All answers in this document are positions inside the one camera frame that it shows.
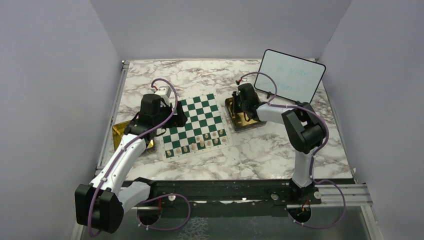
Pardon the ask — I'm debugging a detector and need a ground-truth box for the small whiteboard on stand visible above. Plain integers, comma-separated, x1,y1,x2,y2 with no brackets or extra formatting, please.
253,49,326,103

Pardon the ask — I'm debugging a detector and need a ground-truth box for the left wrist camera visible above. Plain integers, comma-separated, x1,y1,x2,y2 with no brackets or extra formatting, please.
152,86,173,105

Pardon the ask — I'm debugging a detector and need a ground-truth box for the green white chess board mat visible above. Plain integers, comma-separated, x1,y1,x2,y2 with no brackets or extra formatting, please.
157,90,234,162

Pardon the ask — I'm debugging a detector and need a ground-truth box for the gold tin with dark pieces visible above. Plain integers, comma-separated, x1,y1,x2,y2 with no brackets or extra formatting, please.
111,120,156,153

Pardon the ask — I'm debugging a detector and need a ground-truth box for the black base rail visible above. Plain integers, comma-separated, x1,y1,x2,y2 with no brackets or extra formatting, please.
91,178,372,220

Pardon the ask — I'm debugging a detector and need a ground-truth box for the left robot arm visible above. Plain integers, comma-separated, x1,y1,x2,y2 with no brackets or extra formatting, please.
74,93,187,233

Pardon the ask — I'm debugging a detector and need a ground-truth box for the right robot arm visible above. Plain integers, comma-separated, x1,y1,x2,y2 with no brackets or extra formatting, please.
229,83,329,204

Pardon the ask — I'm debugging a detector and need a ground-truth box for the gold tin with light pieces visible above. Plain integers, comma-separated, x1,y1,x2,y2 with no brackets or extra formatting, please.
224,97,267,133

